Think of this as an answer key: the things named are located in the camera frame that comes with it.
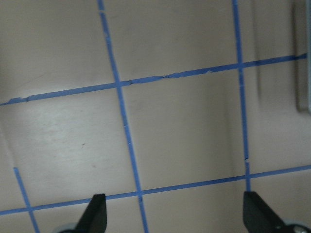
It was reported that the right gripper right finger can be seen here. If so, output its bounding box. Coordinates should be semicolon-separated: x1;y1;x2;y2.
242;191;292;233

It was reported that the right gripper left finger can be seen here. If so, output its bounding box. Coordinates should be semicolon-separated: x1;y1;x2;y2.
73;194;107;233

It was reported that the wire mesh shelf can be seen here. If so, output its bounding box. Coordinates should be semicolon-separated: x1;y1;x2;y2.
293;0;311;114

